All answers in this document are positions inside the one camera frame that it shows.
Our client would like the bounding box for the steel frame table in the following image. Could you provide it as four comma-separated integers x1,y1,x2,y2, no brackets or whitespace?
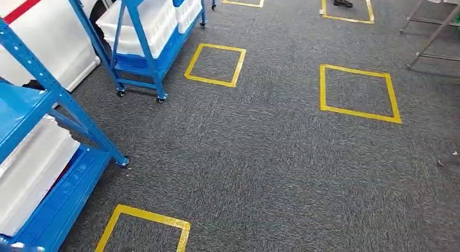
399,0,460,70

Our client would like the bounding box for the yellow floor tape square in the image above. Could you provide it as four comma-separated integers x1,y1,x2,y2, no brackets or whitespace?
94,203,192,252

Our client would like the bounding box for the black footed stand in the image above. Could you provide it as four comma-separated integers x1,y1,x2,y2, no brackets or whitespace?
324,0,354,9

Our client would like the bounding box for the white plastic crate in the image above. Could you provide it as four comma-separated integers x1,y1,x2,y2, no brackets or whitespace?
174,0,203,35
95,0,180,60
0,113,81,238

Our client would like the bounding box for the blue wheeled shelf rack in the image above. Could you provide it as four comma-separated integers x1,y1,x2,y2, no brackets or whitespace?
63,0,218,104

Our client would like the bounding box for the black car tyre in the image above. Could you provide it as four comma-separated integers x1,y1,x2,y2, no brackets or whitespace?
88,0,111,47

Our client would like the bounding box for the large blue metal shelf rack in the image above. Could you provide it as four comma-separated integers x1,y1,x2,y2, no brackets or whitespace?
0,18,130,252

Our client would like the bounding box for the white car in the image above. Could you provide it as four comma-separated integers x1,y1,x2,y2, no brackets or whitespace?
0,0,109,93

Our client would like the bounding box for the red barrier belt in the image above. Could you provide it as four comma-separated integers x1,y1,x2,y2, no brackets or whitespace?
3,0,53,25

